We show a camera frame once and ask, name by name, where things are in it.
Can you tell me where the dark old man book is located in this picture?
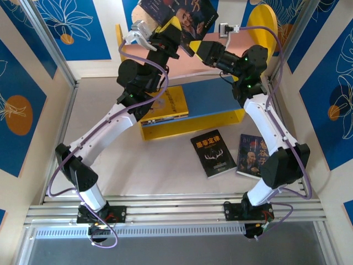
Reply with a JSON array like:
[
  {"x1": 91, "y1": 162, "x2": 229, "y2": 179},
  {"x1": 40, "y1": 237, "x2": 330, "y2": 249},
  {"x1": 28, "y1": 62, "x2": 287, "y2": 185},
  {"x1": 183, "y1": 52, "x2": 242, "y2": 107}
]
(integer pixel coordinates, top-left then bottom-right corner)
[
  {"x1": 137, "y1": 0, "x2": 219, "y2": 58},
  {"x1": 236, "y1": 134, "x2": 274, "y2": 179}
]

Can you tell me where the yellow cartoon boy book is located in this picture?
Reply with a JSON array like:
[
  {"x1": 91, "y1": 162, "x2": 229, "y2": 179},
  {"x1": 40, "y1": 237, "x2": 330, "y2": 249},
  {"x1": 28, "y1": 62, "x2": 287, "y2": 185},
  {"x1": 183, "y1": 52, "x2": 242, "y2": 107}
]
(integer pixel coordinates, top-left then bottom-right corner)
[{"x1": 140, "y1": 85, "x2": 190, "y2": 122}]

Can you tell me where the black antler cover book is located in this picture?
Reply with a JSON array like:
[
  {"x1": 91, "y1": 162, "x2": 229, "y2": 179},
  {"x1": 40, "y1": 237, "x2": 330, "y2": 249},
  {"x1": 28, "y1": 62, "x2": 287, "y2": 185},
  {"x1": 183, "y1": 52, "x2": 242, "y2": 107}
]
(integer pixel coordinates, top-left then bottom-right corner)
[{"x1": 190, "y1": 129, "x2": 238, "y2": 178}]

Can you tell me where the yellow pink blue bookshelf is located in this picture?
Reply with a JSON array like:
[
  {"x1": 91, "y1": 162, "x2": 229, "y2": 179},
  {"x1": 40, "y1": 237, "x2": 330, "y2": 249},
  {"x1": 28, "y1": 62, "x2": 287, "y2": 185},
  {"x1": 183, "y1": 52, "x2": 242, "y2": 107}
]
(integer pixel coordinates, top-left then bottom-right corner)
[{"x1": 115, "y1": 4, "x2": 278, "y2": 141}]

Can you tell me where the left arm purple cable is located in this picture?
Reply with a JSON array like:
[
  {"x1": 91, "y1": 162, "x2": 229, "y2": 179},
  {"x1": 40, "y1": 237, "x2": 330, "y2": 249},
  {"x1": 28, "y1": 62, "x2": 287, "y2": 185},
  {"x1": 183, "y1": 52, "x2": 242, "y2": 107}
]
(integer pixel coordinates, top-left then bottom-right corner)
[{"x1": 47, "y1": 38, "x2": 169, "y2": 249}]

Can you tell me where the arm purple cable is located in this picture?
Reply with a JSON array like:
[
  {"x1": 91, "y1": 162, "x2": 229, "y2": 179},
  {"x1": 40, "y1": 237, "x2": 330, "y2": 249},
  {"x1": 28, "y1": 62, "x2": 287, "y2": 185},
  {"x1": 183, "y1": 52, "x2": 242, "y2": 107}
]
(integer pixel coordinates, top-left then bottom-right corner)
[
  {"x1": 239, "y1": 24, "x2": 313, "y2": 241},
  {"x1": 47, "y1": 38, "x2": 169, "y2": 249}
]

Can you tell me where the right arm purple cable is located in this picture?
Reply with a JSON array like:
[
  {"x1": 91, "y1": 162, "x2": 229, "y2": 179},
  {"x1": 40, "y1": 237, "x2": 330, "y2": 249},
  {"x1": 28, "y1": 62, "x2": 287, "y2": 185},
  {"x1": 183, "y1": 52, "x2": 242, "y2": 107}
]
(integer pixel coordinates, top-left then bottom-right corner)
[{"x1": 239, "y1": 24, "x2": 313, "y2": 241}]

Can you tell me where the aluminium frame post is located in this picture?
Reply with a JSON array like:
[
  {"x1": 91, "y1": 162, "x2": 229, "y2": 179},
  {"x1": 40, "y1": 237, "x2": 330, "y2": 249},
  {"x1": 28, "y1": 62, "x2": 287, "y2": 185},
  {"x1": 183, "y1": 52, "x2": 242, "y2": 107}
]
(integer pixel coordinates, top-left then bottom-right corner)
[
  {"x1": 266, "y1": 0, "x2": 322, "y2": 83},
  {"x1": 19, "y1": 0, "x2": 81, "y2": 89}
]

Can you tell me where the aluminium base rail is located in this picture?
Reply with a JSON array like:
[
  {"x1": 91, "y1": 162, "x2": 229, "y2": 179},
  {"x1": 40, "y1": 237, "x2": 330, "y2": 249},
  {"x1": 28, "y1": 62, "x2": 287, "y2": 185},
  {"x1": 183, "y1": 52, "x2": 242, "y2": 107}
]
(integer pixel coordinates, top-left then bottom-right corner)
[{"x1": 23, "y1": 193, "x2": 329, "y2": 230}]

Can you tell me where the slotted grey cable duct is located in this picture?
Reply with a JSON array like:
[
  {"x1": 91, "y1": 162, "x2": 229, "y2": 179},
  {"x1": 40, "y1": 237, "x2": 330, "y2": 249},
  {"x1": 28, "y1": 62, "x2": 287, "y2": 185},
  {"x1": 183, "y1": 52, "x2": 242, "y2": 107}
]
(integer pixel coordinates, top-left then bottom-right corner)
[{"x1": 35, "y1": 222, "x2": 247, "y2": 239}]

